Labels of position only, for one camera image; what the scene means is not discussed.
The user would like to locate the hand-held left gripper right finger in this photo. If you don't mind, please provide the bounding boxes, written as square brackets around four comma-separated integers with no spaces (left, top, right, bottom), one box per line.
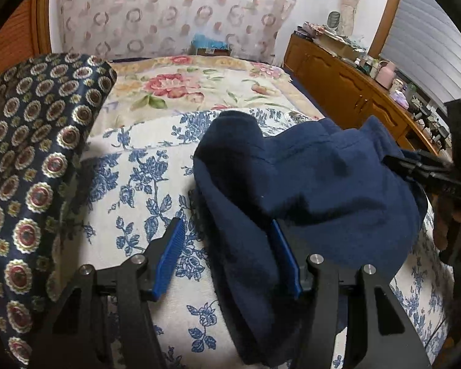
[271,219,433,369]

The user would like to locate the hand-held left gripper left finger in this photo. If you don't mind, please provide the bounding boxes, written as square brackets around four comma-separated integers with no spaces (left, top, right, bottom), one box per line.
[27,217,187,369]

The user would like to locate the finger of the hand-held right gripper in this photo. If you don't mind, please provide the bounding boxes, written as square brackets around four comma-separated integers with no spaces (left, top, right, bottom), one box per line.
[384,156,446,193]
[401,149,452,170]

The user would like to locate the navy printed T-shirt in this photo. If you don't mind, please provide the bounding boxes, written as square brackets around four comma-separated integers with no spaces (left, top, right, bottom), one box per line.
[192,109,429,367]

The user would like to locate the person's right hand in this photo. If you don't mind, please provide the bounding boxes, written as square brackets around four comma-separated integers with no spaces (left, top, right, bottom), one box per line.
[432,194,452,250]

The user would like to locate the black tripod gadgets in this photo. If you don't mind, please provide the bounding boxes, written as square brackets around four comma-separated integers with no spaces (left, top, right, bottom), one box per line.
[411,98,452,150]

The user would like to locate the blue floral quilt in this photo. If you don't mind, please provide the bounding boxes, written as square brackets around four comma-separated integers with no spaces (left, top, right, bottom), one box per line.
[50,108,458,369]

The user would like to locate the pink bottle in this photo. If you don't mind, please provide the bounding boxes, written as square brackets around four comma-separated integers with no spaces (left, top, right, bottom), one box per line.
[376,61,396,85]

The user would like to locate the wooden sideboard cabinet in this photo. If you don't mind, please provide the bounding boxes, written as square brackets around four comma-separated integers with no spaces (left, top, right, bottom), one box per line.
[282,33,452,158]

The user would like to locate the cardboard box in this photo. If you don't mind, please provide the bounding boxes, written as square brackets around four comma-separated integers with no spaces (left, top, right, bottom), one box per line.
[325,34,364,58]

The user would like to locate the tied floral curtain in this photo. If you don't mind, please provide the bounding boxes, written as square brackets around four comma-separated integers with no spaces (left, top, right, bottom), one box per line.
[340,0,369,33]

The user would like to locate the pink floral blanket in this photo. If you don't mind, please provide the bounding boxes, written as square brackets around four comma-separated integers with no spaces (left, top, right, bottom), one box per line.
[88,54,327,139]

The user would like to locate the pile of folded cloths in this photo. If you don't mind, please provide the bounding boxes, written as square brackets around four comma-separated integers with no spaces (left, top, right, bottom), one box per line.
[296,22,331,39]

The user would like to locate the dark medallion-patterned cloth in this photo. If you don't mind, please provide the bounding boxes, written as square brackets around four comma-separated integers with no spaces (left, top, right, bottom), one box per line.
[0,53,118,366]

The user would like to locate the blue tissue box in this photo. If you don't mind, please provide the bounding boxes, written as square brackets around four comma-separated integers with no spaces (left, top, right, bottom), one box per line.
[191,34,233,56]

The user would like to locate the circle-patterned sheer curtain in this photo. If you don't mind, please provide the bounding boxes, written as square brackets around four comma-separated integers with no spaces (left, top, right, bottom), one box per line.
[57,0,304,64]

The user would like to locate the wooden window frame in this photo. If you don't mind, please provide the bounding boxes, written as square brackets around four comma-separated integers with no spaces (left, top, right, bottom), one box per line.
[367,0,406,60]

